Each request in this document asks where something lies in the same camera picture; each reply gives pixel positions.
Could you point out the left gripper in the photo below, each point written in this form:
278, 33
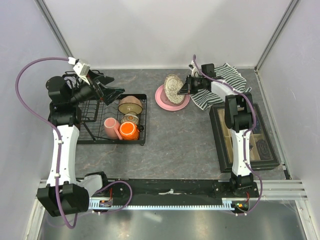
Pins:
108, 95

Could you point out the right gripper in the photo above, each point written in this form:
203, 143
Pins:
187, 88

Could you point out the speckled grey plate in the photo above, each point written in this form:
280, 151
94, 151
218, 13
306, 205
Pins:
172, 84

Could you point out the brown bowl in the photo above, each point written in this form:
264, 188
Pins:
130, 104

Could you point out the pink plate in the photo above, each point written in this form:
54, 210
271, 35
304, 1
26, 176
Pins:
159, 98

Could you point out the patterned small bowl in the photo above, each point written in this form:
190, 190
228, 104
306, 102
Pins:
130, 117

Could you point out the orange mug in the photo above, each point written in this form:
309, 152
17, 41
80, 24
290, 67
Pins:
130, 131

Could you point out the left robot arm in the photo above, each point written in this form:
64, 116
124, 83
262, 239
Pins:
63, 194

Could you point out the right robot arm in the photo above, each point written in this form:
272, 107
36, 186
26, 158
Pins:
239, 118

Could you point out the pink mug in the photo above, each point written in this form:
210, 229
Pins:
111, 128

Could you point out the striped towel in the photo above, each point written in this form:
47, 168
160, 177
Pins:
205, 99

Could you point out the black rolled tie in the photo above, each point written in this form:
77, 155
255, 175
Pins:
263, 150

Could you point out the black glass-lid display box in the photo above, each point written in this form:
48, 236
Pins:
224, 142

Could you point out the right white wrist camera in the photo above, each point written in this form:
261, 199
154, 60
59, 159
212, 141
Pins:
194, 70

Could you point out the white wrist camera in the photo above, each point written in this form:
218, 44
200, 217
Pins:
194, 70
81, 68

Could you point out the black wire dish rack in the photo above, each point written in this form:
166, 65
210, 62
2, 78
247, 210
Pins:
86, 110

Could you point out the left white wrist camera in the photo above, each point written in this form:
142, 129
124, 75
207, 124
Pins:
81, 68

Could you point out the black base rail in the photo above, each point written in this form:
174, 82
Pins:
177, 192

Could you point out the white cable duct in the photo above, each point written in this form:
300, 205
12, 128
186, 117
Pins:
98, 204

